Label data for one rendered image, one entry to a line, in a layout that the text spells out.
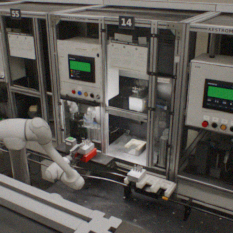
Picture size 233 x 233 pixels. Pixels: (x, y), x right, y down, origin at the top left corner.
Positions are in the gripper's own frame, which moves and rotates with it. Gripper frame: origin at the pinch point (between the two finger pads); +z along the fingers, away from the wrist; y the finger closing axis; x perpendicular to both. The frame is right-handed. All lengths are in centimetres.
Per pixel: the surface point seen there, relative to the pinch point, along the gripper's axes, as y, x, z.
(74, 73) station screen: 59, 15, 14
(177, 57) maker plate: 83, -68, 18
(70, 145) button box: -1.1, 13.2, 2.3
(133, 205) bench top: -30, -52, -7
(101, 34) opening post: 91, -8, 19
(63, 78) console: 51, 28, 16
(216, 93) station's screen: 65, -98, 14
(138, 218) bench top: -29, -62, -18
